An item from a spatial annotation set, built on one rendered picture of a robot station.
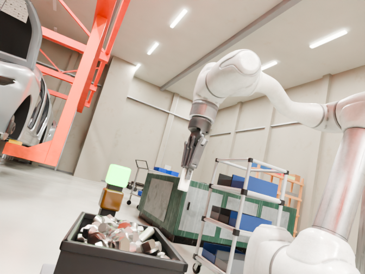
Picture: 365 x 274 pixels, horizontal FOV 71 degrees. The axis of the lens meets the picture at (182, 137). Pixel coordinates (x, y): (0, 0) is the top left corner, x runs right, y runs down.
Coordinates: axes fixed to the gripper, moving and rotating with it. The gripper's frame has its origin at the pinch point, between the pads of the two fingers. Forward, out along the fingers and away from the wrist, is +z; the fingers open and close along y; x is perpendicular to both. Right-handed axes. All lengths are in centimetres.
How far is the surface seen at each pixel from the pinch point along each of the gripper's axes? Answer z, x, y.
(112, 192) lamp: 9.2, 24.6, -21.9
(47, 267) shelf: 24.9, 31.0, -19.6
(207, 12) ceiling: -617, -200, 617
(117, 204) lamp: 11.2, 22.8, -21.8
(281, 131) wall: -429, -770, 798
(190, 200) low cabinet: 0, -117, 223
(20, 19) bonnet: -153, 147, 278
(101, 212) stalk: 13.3, 25.2, -21.2
